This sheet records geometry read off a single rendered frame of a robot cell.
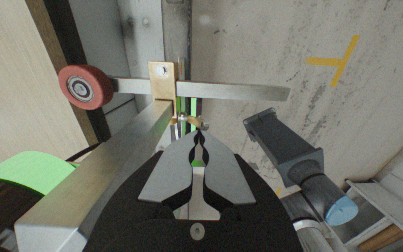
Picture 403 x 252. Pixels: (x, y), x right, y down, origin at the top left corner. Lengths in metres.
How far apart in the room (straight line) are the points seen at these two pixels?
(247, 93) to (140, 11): 0.43
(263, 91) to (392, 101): 2.02
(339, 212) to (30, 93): 1.05
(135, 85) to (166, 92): 0.07
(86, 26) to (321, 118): 1.82
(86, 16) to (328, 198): 1.08
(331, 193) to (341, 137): 1.32
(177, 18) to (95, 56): 0.24
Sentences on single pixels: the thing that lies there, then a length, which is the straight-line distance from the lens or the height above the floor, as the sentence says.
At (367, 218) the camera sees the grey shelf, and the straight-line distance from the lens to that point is 3.39.
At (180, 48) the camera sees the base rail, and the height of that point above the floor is 0.70.
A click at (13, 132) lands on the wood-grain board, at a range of 0.51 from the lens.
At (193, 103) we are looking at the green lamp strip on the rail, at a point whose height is 0.70.
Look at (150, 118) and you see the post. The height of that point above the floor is 0.97.
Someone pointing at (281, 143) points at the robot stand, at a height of 0.44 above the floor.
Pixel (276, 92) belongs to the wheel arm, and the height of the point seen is 0.86.
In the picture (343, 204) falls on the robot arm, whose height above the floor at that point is 0.85.
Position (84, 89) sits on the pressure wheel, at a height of 0.91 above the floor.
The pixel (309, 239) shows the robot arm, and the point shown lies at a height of 0.92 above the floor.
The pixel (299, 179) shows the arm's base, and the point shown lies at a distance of 0.94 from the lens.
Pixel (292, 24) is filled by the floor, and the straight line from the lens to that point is 1.34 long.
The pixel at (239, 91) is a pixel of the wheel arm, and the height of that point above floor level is 0.86.
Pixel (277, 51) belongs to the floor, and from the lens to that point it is 1.28.
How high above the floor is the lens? 1.12
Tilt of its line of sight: 62 degrees down
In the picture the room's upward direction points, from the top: 180 degrees counter-clockwise
